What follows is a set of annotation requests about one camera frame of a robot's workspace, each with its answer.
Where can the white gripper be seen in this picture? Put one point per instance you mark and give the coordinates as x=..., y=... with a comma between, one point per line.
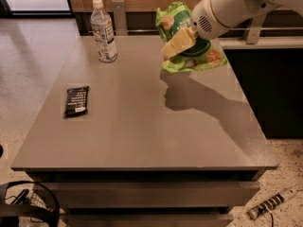
x=204, y=20

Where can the green rice chip bag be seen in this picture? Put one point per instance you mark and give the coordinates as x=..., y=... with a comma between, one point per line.
x=202, y=56

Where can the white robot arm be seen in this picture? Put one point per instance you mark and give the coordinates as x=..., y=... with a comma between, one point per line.
x=248, y=9

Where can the black rxbar chocolate bar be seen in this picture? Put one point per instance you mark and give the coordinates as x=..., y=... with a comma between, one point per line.
x=76, y=101

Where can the clear plastic water bottle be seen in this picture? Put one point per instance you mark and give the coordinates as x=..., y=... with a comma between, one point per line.
x=102, y=27

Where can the white power strip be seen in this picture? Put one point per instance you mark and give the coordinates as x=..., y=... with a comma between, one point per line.
x=271, y=203

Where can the upper grey drawer front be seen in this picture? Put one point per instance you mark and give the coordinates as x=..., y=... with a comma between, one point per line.
x=153, y=195

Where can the grey drawer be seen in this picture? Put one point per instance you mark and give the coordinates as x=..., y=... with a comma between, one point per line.
x=153, y=195
x=149, y=220

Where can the lower grey drawer front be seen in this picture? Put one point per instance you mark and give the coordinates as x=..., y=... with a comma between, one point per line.
x=149, y=220

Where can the right metal bracket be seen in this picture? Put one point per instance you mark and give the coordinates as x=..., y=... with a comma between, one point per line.
x=252, y=32

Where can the metal bracket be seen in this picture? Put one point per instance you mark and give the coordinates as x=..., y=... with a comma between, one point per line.
x=120, y=17
x=252, y=32

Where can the metal rail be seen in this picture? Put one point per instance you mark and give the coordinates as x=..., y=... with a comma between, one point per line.
x=233, y=29

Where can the left metal bracket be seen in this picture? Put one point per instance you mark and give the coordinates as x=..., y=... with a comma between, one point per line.
x=120, y=17

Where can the black wire basket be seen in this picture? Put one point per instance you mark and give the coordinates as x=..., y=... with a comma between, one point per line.
x=28, y=200

